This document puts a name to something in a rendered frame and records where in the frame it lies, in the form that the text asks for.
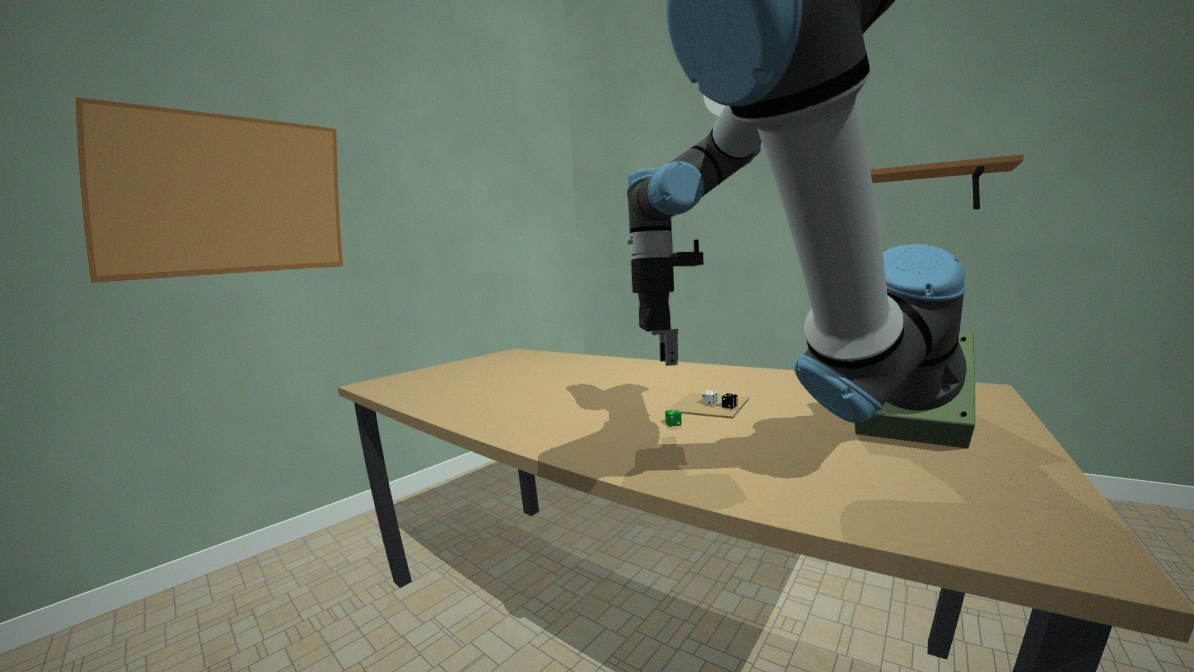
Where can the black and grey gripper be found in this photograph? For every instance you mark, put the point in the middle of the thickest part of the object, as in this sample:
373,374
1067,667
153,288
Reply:
653,279

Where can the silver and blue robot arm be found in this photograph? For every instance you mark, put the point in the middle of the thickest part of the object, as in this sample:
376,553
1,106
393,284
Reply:
776,58

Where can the tan square mat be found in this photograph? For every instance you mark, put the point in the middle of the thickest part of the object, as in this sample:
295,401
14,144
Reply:
692,404

